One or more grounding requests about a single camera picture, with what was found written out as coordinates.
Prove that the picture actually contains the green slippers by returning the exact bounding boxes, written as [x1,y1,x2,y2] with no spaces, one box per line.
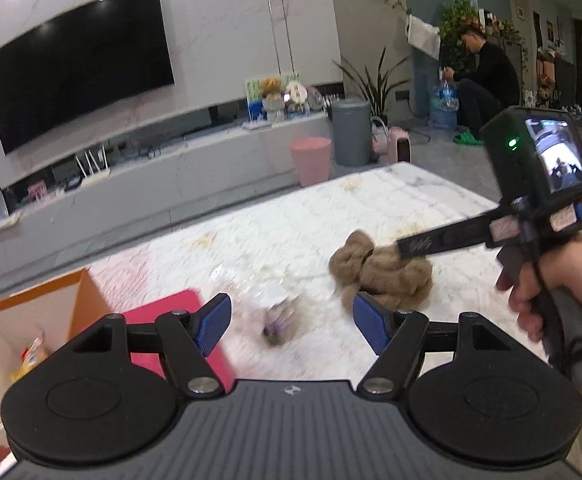
[452,129,486,147]

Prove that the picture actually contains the grey trash bin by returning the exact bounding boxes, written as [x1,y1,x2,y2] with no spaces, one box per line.
[331,99,372,168]

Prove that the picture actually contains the pink bin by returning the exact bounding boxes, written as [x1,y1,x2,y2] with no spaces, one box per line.
[290,137,333,187]

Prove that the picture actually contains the leafy green plant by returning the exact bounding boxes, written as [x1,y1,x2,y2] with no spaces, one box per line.
[438,0,486,43]

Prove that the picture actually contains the blue water jug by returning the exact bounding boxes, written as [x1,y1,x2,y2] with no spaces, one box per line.
[428,79,460,130]

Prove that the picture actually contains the black television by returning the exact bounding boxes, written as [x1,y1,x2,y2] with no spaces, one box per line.
[0,0,176,156]

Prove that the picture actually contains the person's right hand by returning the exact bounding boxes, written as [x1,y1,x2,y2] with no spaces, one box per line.
[496,237,582,346]

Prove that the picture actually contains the gift box display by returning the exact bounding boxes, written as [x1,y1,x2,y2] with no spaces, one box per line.
[245,73,322,126]

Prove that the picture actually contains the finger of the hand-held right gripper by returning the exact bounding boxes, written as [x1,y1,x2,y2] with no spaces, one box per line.
[396,212,494,261]

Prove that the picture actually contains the white router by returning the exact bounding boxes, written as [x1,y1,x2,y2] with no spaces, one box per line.
[75,142,112,183]

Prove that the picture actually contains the purple flower in plastic wrap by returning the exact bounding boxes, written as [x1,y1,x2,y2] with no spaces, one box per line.
[251,280,304,348]

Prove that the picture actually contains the long-leaf potted plant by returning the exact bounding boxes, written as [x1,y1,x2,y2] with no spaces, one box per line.
[333,46,412,121]

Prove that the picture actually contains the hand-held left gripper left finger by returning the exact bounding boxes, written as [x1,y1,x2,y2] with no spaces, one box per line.
[68,294,232,397]

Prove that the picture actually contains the brown fuzzy cloth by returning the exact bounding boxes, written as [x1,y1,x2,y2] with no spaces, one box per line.
[328,229,434,311]

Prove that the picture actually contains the pink heater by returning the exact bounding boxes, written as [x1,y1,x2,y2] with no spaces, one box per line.
[387,126,414,163]

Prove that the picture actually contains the white woven basket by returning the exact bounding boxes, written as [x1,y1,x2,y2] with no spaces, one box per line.
[370,116,390,157]

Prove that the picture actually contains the white lace tablecloth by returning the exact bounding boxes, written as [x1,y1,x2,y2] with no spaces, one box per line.
[78,161,522,381]

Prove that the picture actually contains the orange cardboard box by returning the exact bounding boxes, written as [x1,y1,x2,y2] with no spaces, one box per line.
[0,267,122,480]

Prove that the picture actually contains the white hanging bag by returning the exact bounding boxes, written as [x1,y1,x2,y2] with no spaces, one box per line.
[406,14,442,58]

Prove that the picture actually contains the white television cabinet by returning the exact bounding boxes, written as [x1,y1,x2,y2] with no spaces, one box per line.
[0,110,344,311]

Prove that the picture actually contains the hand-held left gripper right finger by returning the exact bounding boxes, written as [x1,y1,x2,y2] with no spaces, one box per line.
[353,292,516,396]

